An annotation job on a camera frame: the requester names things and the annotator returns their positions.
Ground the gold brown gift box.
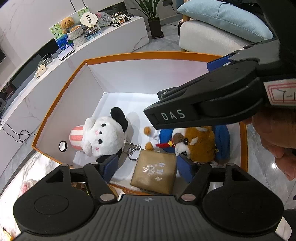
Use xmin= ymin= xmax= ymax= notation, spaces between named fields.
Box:
xmin=130 ymin=150 xmax=177 ymax=195

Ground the large orange storage box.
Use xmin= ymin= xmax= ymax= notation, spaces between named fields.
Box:
xmin=31 ymin=51 xmax=249 ymax=195

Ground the white round paper fan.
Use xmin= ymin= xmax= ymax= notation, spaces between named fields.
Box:
xmin=80 ymin=12 xmax=98 ymax=27

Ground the person's right hand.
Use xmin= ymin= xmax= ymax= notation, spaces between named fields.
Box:
xmin=243 ymin=106 xmax=295 ymax=181

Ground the light blue cushion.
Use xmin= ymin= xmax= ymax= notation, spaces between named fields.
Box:
xmin=177 ymin=1 xmax=273 ymax=42

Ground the grey woven basket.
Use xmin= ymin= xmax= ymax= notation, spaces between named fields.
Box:
xmin=67 ymin=25 xmax=87 ymax=47

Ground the white armchair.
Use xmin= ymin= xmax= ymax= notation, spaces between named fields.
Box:
xmin=179 ymin=20 xmax=250 ymax=56

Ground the white panda plush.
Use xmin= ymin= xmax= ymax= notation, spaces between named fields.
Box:
xmin=81 ymin=107 xmax=128 ymax=162

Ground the metal keyring clip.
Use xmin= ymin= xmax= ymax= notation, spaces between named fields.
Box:
xmin=122 ymin=140 xmax=142 ymax=161

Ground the potted green plant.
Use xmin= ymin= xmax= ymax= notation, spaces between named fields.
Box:
xmin=135 ymin=0 xmax=164 ymax=39

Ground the white power strip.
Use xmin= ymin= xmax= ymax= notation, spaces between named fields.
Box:
xmin=34 ymin=65 xmax=47 ymax=79

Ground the long white sideboard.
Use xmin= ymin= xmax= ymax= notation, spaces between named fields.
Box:
xmin=0 ymin=16 xmax=149 ymax=171

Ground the brown guinea pig plush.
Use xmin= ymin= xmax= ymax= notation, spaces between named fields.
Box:
xmin=143 ymin=124 xmax=231 ymax=164

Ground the green blue picture card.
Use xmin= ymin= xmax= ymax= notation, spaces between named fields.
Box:
xmin=49 ymin=6 xmax=90 ymax=51

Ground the brown teddy bear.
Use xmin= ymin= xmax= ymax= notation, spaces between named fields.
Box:
xmin=60 ymin=16 xmax=80 ymax=34

